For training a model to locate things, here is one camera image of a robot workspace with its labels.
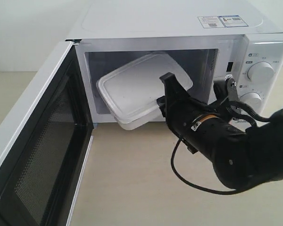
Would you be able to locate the white plastic lidded container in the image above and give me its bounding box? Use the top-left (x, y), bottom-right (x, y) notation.
top-left (96, 52), bottom-right (193, 130)

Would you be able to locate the white microwave oven body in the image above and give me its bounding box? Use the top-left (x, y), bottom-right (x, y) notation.
top-left (67, 0), bottom-right (283, 123)

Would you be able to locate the lower white control knob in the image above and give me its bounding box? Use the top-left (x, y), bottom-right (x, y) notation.
top-left (239, 92), bottom-right (262, 112)

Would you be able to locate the white control knob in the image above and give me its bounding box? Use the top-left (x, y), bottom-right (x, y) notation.
top-left (239, 92), bottom-right (262, 112)
top-left (247, 62), bottom-right (275, 84)

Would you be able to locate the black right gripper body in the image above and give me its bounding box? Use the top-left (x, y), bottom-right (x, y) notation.
top-left (162, 93), bottom-right (217, 146)

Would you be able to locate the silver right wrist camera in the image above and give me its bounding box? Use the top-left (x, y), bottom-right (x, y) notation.
top-left (213, 74), bottom-right (239, 112)

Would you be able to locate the blue white label sticker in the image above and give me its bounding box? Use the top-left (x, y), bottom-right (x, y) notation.
top-left (198, 15), bottom-right (248, 28)

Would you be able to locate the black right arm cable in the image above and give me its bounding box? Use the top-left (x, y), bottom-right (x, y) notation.
top-left (170, 137), bottom-right (248, 195)

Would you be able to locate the white microwave door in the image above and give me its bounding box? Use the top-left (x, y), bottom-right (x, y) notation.
top-left (0, 40), bottom-right (93, 226)

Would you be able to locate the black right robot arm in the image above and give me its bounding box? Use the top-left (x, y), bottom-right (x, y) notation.
top-left (157, 73), bottom-right (283, 195)

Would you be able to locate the upper white control knob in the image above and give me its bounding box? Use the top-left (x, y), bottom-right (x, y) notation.
top-left (247, 62), bottom-right (275, 84)

